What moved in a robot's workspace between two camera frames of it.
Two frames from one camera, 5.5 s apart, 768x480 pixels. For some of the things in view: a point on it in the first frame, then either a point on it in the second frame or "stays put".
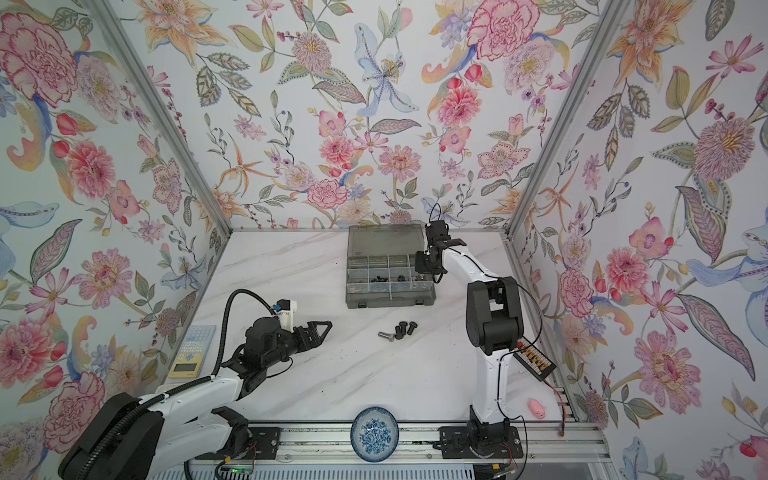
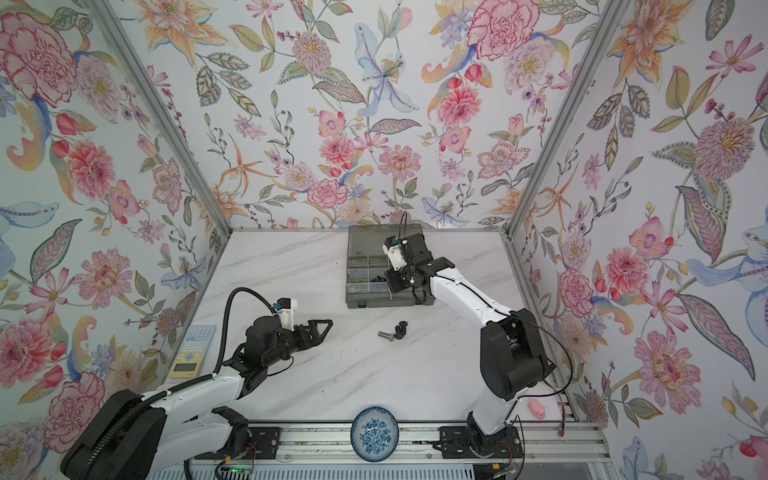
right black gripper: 421,255 → 395,286
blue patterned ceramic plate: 374,434 stays put
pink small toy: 536,408 stays put
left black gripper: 312,334 stays put
